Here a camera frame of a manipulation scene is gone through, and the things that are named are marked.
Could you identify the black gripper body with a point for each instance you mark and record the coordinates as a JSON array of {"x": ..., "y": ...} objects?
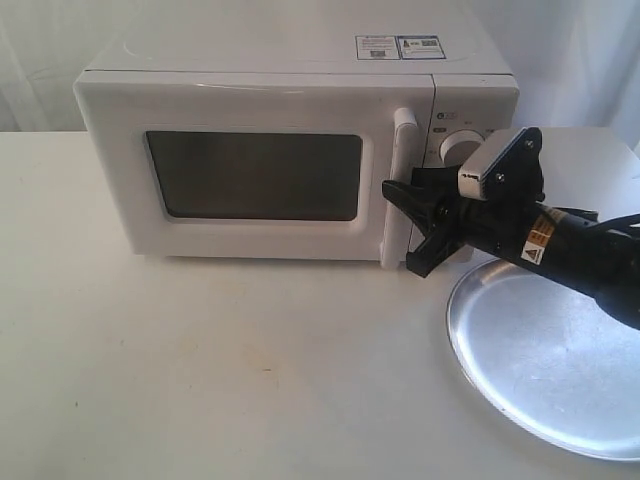
[{"x": 497, "y": 228}]

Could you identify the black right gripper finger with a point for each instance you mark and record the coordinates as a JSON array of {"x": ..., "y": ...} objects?
[{"x": 424, "y": 207}]

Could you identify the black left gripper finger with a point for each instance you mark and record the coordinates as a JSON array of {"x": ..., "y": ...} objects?
[{"x": 431, "y": 253}]

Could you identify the white microwave door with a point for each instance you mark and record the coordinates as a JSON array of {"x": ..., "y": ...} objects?
[{"x": 258, "y": 165}]

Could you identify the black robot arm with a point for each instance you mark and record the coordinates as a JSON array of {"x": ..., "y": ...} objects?
[{"x": 599, "y": 260}]

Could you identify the white upper microwave knob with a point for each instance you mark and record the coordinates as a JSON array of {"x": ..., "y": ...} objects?
[{"x": 457, "y": 147}]

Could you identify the white microwave oven body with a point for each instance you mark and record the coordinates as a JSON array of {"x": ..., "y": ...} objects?
[{"x": 474, "y": 88}]

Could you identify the round silver metal tray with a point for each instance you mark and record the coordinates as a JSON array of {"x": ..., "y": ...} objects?
[{"x": 549, "y": 359}]

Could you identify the blue white warning sticker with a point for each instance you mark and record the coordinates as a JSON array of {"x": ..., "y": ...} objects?
[{"x": 399, "y": 47}]

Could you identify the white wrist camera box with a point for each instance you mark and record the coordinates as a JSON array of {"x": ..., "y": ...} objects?
[{"x": 505, "y": 167}]

